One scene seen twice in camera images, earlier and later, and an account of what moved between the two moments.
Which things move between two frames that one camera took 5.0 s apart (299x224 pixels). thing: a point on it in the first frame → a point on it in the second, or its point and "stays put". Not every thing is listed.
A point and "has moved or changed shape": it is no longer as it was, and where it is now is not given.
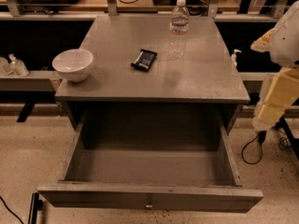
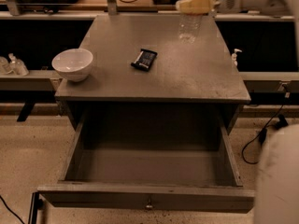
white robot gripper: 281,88 → 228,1
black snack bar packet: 144,60 stays put
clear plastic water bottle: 179,18 has moved or changed shape
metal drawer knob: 149,205 stays put
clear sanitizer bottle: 19,67 stays put
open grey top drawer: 178,159 stays put
